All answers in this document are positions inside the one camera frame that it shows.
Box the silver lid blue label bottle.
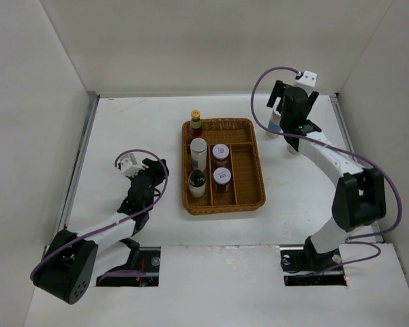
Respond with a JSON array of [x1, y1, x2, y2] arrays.
[[267, 109, 282, 138]]

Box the grey lid salt grinder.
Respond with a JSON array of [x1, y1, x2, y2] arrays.
[[287, 144, 299, 155]]

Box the black cap pepper grinder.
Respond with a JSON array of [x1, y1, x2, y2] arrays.
[[188, 170, 206, 198]]

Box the silver lid white spice bottle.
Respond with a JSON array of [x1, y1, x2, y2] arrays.
[[190, 138, 207, 172]]

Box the small jar red label lid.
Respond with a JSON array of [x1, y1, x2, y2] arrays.
[[212, 144, 230, 167]]

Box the red sauce bottle yellow cap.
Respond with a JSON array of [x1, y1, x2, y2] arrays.
[[190, 110, 203, 139]]

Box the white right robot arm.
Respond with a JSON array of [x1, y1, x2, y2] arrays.
[[267, 80, 386, 270]]

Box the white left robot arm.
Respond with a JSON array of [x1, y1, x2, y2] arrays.
[[30, 157, 169, 305]]

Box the brown wicker divided basket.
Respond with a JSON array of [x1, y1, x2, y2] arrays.
[[181, 118, 266, 215]]

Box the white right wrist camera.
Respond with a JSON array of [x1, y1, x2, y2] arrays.
[[293, 70, 318, 94]]

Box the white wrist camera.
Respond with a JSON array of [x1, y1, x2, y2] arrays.
[[293, 70, 318, 94], [118, 153, 145, 178]]

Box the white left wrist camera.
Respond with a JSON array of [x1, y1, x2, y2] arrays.
[[118, 153, 145, 178]]

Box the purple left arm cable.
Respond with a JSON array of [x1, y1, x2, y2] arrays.
[[29, 149, 171, 285]]

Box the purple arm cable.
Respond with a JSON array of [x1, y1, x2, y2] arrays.
[[29, 149, 171, 285], [250, 66, 403, 277]]

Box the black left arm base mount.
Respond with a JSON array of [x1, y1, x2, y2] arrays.
[[95, 238, 161, 287]]

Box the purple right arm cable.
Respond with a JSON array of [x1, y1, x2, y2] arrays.
[[250, 66, 403, 277]]

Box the metal table edge rail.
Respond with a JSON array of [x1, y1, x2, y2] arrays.
[[56, 91, 100, 232]]

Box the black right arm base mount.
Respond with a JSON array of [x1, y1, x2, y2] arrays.
[[280, 247, 347, 287]]

